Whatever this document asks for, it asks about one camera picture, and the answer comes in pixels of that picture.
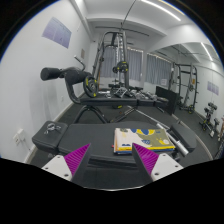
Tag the black bench with leg rollers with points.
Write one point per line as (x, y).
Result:
(106, 100)

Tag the black exercise machine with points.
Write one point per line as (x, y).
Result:
(209, 116)

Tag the silver barbell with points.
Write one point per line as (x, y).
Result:
(180, 146)

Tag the black padded gym bench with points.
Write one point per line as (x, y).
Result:
(90, 136)

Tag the black squat rack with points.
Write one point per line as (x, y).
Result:
(193, 86)

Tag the black standing panel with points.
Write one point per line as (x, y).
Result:
(166, 98)

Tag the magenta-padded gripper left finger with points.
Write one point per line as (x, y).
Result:
(60, 166)

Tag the long ceiling light strip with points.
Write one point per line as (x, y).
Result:
(161, 9)
(206, 51)

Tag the grey window curtain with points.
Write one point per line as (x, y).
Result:
(158, 70)
(133, 65)

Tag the small purple wall poster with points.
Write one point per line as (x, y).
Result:
(212, 88)

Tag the white wall socket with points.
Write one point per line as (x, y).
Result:
(18, 136)

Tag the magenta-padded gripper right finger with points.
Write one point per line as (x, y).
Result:
(163, 165)

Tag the small brown wall plaque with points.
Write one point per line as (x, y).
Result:
(83, 54)

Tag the large purple wall poster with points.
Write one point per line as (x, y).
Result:
(57, 32)

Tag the black yellow weight plate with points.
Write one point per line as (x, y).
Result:
(90, 86)
(120, 67)

